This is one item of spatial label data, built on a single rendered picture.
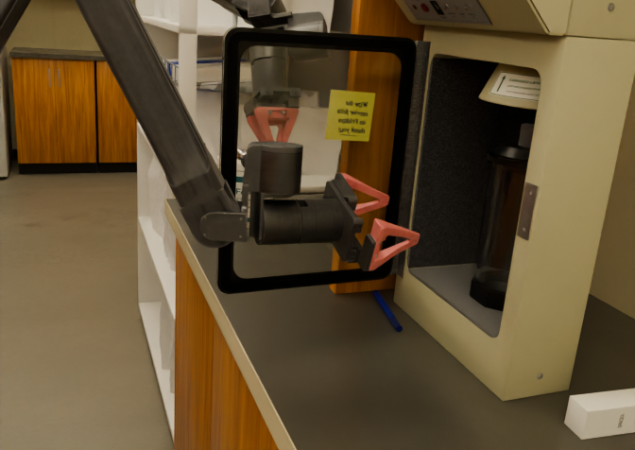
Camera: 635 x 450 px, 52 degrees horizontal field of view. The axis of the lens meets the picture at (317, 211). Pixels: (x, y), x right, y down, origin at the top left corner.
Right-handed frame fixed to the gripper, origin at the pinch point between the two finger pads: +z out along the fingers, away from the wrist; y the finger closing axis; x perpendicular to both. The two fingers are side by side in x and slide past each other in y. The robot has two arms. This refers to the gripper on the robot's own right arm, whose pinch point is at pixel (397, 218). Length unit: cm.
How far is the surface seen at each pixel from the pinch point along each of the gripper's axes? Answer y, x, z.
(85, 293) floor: 207, 174, -33
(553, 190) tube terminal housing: -10.9, -10.6, 13.3
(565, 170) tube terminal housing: -10.3, -13.0, 14.6
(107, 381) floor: 125, 153, -28
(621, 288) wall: 5, 20, 55
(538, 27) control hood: -5.1, -28.3, 7.7
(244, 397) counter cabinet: 6.9, 38.8, -14.8
